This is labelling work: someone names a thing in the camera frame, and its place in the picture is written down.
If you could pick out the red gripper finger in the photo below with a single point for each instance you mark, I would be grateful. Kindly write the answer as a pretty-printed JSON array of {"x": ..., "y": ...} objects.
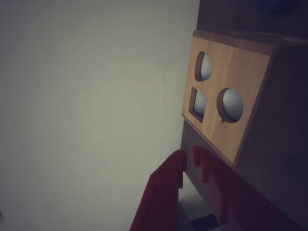
[
  {"x": 240, "y": 202},
  {"x": 163, "y": 192}
]

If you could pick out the blue cylinder block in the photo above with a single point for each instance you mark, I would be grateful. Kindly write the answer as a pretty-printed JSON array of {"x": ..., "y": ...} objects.
[{"x": 272, "y": 4}]

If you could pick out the wooden shape sorter box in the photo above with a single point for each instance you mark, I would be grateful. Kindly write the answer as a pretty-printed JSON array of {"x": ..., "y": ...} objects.
[{"x": 231, "y": 72}]

